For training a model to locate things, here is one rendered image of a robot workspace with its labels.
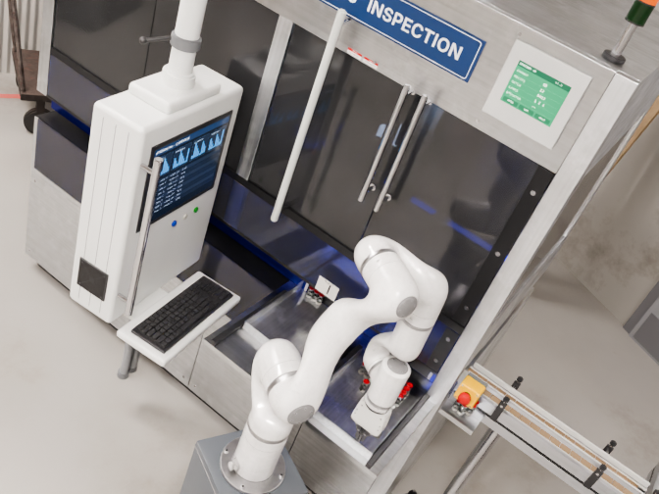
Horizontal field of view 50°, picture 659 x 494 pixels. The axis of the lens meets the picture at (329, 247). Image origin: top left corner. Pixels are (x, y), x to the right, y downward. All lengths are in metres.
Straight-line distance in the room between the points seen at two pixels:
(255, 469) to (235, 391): 1.05
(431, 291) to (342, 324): 0.23
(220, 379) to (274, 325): 0.67
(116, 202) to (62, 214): 1.26
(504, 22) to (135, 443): 2.18
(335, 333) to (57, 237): 2.05
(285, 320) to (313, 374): 0.79
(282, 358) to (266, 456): 0.30
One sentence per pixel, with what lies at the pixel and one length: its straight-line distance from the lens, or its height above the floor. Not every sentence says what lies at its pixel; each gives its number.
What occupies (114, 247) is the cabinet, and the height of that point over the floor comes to 1.12.
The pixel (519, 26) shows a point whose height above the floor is 2.09.
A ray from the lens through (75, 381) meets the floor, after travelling 3.34.
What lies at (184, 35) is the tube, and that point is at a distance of 2.10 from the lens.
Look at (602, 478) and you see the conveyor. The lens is 2.57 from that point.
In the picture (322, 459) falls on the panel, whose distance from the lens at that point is 2.94.
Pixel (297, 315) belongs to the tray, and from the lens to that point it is 2.55.
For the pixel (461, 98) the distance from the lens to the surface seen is 2.03.
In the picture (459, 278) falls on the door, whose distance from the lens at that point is 2.22.
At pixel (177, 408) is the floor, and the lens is 3.30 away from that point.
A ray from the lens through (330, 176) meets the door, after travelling 2.32.
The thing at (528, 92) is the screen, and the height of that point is 1.96.
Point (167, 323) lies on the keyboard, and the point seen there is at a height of 0.83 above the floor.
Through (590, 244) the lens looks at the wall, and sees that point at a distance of 5.29.
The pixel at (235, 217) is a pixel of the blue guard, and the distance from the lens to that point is 2.62.
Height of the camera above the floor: 2.55
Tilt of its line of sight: 35 degrees down
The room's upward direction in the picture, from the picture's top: 22 degrees clockwise
